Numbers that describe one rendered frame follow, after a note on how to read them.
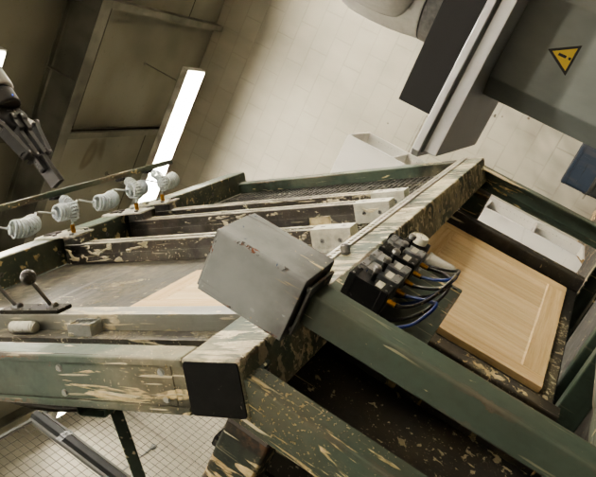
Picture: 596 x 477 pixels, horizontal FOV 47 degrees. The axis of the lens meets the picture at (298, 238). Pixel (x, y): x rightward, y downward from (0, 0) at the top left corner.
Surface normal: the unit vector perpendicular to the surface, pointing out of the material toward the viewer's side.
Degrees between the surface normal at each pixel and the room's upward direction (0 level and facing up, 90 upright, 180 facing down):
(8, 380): 90
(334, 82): 90
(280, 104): 90
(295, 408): 90
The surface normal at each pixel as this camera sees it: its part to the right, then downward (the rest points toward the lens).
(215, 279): -0.42, 0.25
